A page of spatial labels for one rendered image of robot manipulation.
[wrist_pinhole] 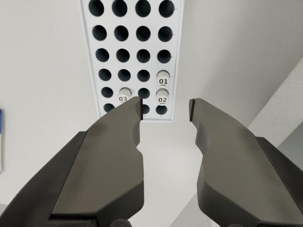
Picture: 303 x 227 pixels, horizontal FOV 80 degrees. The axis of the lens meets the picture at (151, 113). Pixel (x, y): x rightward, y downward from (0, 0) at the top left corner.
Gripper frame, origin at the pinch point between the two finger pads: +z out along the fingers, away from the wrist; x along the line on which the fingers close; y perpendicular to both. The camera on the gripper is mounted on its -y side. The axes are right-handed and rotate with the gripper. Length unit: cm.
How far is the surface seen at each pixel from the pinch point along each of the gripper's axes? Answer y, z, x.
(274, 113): 52, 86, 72
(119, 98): 2.5, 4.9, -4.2
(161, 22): -4.0, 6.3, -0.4
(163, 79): 0.5, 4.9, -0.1
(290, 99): 43, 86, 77
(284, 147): 4.9, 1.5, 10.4
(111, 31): -3.3, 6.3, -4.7
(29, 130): 10.7, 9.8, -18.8
